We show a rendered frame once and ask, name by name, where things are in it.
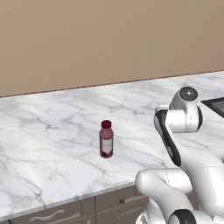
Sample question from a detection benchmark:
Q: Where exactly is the dark red drink bottle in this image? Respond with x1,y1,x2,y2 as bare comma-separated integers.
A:
99,119,115,159

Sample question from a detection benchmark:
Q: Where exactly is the grey drawer front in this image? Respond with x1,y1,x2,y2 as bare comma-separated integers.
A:
94,185,149,214
95,204,150,224
10,199,82,224

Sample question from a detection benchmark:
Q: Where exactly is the silver drawer handle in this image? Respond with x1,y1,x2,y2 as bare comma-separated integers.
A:
29,208,65,223

